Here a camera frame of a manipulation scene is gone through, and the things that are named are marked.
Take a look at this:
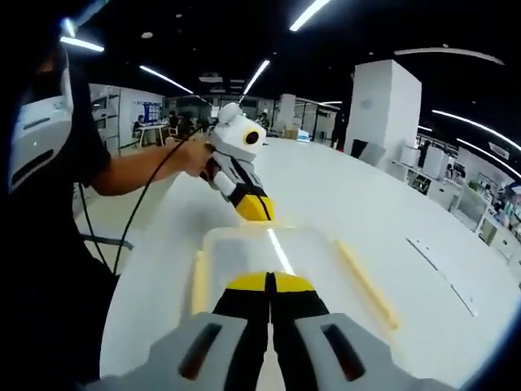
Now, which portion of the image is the long ceiling light strip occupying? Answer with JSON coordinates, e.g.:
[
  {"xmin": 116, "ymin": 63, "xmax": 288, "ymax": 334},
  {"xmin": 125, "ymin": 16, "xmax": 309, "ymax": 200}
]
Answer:
[
  {"xmin": 289, "ymin": 0, "xmax": 332, "ymax": 33},
  {"xmin": 239, "ymin": 59, "xmax": 271, "ymax": 99},
  {"xmin": 139, "ymin": 64, "xmax": 195, "ymax": 96}
]

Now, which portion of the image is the person in black shirt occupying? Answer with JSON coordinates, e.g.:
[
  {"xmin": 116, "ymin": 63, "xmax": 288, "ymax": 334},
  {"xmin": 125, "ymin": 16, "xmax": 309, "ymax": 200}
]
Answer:
[{"xmin": 0, "ymin": 38, "xmax": 123, "ymax": 391}]

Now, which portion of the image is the clear storage box with lid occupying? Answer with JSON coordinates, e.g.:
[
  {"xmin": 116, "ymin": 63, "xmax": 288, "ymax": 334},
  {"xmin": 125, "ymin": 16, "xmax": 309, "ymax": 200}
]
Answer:
[{"xmin": 188, "ymin": 222, "xmax": 402, "ymax": 332}]

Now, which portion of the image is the white chest-worn device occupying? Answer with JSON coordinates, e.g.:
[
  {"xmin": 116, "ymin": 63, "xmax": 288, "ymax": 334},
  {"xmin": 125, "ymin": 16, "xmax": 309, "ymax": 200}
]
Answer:
[{"xmin": 8, "ymin": 67, "xmax": 75, "ymax": 193}]

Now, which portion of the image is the person's left hand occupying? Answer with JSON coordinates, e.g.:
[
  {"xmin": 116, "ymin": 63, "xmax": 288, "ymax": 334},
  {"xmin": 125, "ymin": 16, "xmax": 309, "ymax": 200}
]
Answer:
[{"xmin": 177, "ymin": 137, "xmax": 216, "ymax": 180}]

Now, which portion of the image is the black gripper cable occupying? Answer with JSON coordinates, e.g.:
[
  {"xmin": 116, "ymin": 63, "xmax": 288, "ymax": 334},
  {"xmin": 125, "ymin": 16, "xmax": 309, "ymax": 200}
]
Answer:
[{"xmin": 76, "ymin": 121, "xmax": 213, "ymax": 276}]

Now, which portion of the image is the white square pillar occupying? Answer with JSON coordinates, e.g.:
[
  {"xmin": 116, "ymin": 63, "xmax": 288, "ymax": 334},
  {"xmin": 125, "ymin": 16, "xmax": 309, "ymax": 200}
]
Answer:
[{"xmin": 343, "ymin": 59, "xmax": 423, "ymax": 169}]

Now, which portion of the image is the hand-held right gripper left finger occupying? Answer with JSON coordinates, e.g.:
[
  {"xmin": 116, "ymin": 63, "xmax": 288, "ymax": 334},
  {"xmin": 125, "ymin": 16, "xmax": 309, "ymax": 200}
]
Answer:
[{"xmin": 87, "ymin": 271, "xmax": 272, "ymax": 391}]

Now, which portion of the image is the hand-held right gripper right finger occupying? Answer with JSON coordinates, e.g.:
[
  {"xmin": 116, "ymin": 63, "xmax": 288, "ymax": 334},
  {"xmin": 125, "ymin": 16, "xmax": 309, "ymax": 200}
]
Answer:
[{"xmin": 269, "ymin": 271, "xmax": 424, "ymax": 391}]

